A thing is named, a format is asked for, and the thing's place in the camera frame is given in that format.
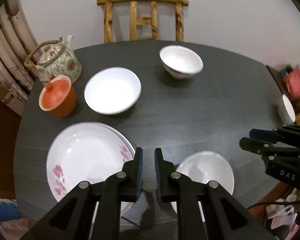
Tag white plate pink flowers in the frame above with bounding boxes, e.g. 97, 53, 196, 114
46, 122, 126, 201

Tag plain white deep bowl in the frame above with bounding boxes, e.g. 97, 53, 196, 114
169, 151, 235, 222

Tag wide white pink-patterned bowl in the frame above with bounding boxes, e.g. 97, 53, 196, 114
84, 67, 142, 115

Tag white bowl red flower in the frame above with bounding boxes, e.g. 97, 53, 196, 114
159, 45, 204, 80

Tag large white peony plate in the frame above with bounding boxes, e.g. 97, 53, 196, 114
99, 123, 135, 215

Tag small white cup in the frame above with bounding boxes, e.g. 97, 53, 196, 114
278, 94, 296, 125

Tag red cloth bag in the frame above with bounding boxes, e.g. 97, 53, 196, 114
283, 67, 300, 112

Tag orange lidded tea cup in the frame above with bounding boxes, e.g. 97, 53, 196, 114
39, 75, 76, 117

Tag blue foam mat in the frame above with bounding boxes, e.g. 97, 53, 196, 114
0, 199, 22, 223

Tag brown wooden door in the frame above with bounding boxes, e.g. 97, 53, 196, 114
0, 101, 21, 199

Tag floral ceramic teapot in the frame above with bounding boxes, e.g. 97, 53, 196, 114
24, 35, 83, 85

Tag bamboo wooden chair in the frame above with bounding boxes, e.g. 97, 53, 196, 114
96, 0, 189, 43

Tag beige patterned curtain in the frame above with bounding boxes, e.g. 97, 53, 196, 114
0, 0, 38, 113

